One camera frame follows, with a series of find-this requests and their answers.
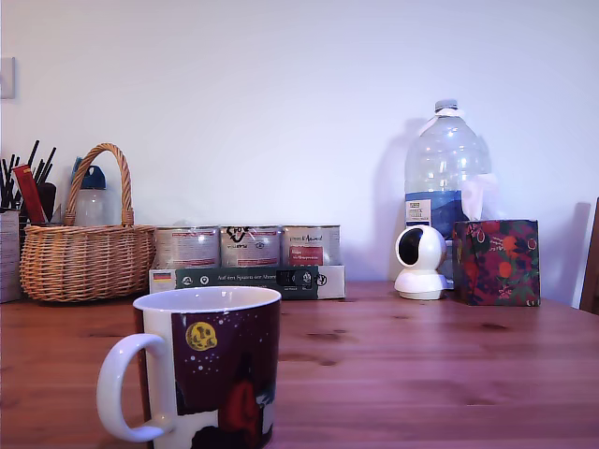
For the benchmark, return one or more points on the tin can red panel label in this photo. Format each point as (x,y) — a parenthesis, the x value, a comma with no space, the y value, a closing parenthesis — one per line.
(309,248)

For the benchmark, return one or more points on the tin can black logo label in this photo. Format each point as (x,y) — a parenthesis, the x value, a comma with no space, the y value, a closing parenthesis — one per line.
(250,250)

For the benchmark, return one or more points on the green white cardboard tray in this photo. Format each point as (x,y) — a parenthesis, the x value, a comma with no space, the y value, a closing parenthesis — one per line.
(243,278)

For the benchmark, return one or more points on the tin can red white label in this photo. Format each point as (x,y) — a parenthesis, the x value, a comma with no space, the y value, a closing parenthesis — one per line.
(187,248)

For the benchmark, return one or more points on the large clear water bottle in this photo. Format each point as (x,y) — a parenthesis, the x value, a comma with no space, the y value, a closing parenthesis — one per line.
(444,163)

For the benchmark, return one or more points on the dark red picture mug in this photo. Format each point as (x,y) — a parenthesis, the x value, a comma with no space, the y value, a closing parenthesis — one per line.
(224,374)

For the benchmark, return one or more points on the pale tissue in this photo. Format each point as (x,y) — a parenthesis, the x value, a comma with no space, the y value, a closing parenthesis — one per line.
(472,201)

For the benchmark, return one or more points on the floral tissue box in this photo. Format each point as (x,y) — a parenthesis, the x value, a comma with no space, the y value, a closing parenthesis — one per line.
(496,262)

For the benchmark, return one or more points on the white bottle blue cap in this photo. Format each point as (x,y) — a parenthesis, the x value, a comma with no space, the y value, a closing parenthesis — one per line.
(93,206)

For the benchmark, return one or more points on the dark utensil holder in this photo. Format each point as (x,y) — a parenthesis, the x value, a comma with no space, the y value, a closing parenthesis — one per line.
(48,201)

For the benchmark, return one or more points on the black stick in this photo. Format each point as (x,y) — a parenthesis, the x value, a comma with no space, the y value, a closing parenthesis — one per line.
(48,164)
(33,154)

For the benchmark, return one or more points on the red paper packet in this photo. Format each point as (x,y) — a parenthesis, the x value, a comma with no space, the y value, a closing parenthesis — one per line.
(29,194)

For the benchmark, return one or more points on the printed paper box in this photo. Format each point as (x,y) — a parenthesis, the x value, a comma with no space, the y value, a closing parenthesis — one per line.
(9,257)

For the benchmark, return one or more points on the small white round camera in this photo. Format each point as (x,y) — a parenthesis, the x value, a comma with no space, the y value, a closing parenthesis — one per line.
(426,280)

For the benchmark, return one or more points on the white wall switch plate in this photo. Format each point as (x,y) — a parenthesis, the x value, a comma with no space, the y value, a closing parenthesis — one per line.
(6,77)

